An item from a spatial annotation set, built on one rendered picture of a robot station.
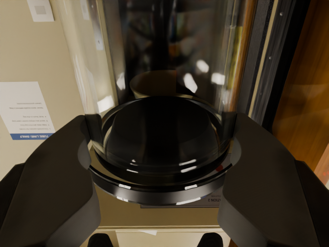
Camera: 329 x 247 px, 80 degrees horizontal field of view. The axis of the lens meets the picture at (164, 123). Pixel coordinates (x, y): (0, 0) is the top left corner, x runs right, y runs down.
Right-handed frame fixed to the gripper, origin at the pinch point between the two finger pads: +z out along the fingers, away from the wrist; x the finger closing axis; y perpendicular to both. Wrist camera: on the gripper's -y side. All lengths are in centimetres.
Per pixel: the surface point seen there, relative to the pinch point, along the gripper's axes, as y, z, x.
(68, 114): 34, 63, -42
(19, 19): -2, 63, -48
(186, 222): 25.8, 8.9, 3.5
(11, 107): 30, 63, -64
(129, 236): 50, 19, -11
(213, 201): 23.5, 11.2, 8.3
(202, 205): 23.9, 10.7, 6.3
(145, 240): 52, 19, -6
